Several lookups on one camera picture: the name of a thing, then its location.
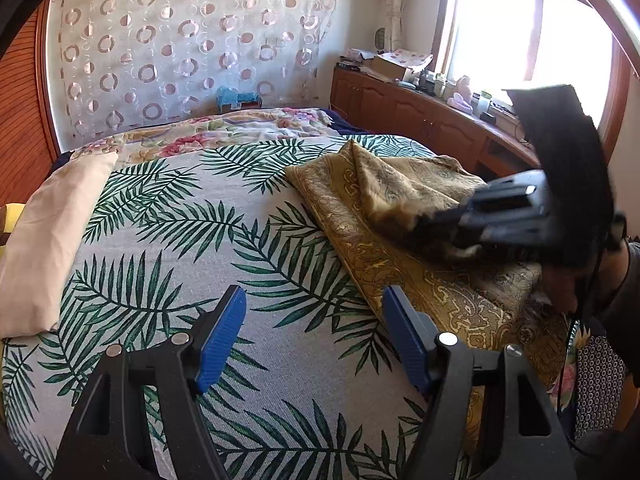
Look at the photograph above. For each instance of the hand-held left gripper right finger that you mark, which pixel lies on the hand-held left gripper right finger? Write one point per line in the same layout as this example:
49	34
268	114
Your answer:
407	345

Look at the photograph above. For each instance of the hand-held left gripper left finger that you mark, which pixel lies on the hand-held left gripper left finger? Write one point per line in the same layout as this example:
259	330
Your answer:
220	340

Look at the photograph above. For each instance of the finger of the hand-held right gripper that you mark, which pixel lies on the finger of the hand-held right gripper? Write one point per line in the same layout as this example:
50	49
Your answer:
445	220

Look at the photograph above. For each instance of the golden patterned cloth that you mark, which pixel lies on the golden patterned cloth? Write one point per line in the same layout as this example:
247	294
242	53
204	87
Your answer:
400	205

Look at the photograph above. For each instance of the person's right forearm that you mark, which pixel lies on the person's right forearm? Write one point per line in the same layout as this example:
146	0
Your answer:
620	285

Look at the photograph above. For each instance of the person's right hand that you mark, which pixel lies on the person's right hand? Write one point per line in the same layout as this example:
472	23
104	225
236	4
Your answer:
562	287

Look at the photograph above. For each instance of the palm leaf bedsheet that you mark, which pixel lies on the palm leaf bedsheet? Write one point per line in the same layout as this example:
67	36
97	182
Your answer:
190	240

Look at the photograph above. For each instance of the wooden cabinet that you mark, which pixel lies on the wooden cabinet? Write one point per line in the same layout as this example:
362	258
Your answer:
415	115

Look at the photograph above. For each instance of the pale pink figurine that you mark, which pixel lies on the pale pink figurine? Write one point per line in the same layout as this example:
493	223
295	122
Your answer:
462	92

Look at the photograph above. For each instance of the dark blue sheet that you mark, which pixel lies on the dark blue sheet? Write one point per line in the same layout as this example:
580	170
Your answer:
342	121

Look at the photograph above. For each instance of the cardboard box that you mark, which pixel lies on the cardboard box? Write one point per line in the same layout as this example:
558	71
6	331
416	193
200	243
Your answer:
387	67

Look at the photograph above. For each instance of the floral wrapping paper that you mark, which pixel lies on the floral wrapping paper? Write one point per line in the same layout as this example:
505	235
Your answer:
410	57

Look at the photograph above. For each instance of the window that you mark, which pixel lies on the window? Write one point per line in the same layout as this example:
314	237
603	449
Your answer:
500	25

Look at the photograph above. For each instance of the dotted dark cloth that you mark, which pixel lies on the dotted dark cloth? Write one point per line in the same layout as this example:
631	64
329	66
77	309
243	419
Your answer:
600	385

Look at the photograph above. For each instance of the pale pink pillow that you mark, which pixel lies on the pale pink pillow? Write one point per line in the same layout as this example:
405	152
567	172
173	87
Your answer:
50	240

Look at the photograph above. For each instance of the floral quilt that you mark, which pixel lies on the floral quilt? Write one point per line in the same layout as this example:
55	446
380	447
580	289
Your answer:
215	130

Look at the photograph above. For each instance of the beige window curtain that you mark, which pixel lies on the beige window curtain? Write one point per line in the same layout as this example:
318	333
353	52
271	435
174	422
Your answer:
400	0

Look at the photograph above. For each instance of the blue plastic toy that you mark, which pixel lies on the blue plastic toy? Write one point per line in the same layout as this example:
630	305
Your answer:
239	99

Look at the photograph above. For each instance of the circle patterned sheer curtain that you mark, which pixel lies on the circle patterned sheer curtain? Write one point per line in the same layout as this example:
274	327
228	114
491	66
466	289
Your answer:
190	45

